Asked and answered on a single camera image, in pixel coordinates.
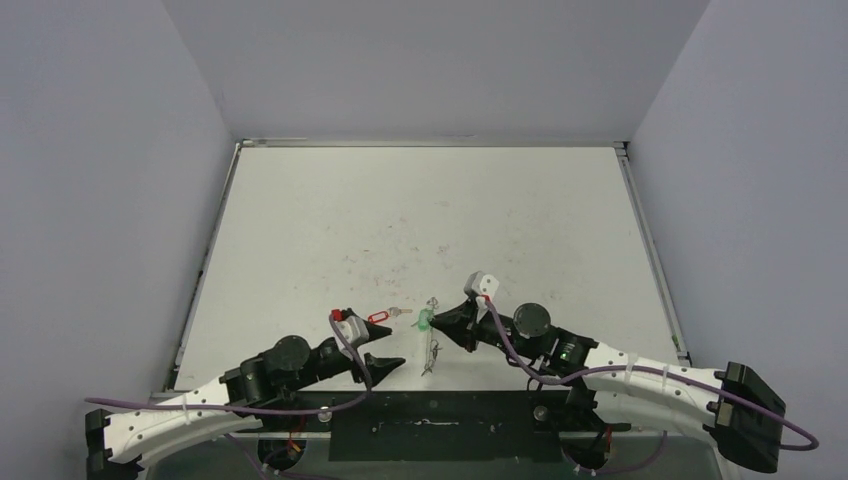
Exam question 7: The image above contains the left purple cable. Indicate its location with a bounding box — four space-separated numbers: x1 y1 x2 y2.
84 311 372 480

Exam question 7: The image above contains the metal key holder ring plate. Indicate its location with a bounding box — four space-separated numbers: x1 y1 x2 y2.
418 297 441 377

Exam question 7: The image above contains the green tagged key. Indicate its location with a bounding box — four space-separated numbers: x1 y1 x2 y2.
412 312 433 332

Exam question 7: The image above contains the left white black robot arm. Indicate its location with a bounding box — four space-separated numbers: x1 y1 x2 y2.
85 309 406 479

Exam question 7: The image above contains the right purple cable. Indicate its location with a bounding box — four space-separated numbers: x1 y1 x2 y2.
483 296 820 477

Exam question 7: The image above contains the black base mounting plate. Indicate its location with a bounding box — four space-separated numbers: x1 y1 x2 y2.
254 388 631 470

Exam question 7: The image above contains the purple cable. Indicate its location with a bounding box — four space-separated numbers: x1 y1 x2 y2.
84 311 372 480
483 296 820 477

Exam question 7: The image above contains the red tagged key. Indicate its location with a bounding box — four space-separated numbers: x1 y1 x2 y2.
367 307 413 324

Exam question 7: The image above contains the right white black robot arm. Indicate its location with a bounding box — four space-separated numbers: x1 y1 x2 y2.
430 296 786 474

